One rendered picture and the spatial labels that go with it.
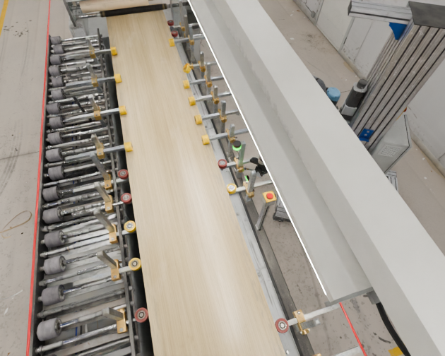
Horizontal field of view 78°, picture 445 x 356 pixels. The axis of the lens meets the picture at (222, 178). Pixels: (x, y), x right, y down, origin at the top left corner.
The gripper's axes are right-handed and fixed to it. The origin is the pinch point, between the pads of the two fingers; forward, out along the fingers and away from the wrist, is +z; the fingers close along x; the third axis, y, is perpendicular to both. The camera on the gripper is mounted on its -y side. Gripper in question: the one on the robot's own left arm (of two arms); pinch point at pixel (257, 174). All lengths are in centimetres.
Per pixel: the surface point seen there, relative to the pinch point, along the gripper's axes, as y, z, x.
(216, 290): 49, 6, -77
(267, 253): 48, 26, -27
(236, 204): -1.5, 33.6, -17.9
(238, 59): 33, -142, -59
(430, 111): 33, 51, 260
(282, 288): 74, 26, -36
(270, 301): 75, 34, -46
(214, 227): 14, 6, -53
